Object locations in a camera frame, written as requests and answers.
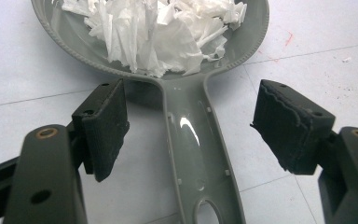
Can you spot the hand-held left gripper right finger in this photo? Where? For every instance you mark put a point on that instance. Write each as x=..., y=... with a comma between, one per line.
x=287, y=130

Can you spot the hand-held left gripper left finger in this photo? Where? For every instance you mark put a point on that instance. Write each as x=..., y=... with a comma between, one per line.
x=104, y=130

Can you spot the grey dustpan with orange edge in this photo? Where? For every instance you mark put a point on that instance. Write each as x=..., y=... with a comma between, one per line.
x=188, y=140

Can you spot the pile of white paper scraps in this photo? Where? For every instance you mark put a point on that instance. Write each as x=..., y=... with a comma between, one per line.
x=155, y=34

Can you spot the tiny white paper scrap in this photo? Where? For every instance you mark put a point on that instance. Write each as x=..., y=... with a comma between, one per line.
x=346, y=59

